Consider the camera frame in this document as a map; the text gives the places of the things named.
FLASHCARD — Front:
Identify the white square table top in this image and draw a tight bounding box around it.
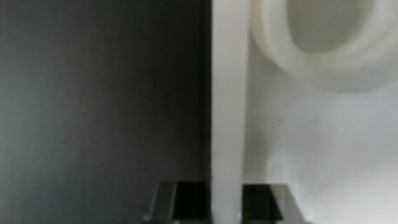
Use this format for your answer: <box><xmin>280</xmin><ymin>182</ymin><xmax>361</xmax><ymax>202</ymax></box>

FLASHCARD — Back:
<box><xmin>212</xmin><ymin>0</ymin><xmax>398</xmax><ymax>224</ymax></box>

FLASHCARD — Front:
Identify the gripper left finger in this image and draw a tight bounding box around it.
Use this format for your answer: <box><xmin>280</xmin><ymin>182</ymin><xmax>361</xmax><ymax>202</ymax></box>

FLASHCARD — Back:
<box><xmin>141</xmin><ymin>182</ymin><xmax>212</xmax><ymax>224</ymax></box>

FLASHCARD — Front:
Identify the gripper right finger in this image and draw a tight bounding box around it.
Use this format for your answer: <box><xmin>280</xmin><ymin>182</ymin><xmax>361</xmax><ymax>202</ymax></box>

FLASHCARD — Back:
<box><xmin>242</xmin><ymin>183</ymin><xmax>312</xmax><ymax>224</ymax></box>

